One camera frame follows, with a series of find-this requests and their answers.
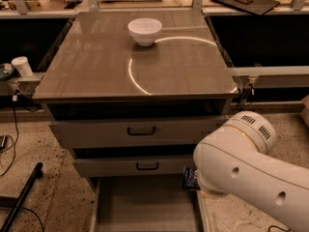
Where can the blue rxbar blueberry wrapper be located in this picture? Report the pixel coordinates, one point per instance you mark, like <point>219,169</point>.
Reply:
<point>190,179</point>

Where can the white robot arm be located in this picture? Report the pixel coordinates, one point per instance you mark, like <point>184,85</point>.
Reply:
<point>233,159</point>

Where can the grey drawer cabinet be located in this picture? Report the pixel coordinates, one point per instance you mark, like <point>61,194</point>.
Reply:
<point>101,73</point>

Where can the top grey drawer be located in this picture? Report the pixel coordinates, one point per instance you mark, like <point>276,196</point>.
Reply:
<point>134,132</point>

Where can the middle grey drawer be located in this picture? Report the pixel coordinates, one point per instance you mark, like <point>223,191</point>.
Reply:
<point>132,166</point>

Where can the bottom grey open drawer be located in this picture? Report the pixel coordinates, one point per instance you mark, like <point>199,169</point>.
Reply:
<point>151,203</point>

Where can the white ceramic bowl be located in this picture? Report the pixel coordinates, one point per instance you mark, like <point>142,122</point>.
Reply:
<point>145,31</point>

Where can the white paper cup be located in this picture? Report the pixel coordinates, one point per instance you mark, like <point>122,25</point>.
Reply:
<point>22,65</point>

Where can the black flat panel on shelf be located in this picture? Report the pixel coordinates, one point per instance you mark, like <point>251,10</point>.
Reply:
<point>255,7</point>

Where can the black pole on floor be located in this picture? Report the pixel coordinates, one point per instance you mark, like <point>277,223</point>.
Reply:
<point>15,204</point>

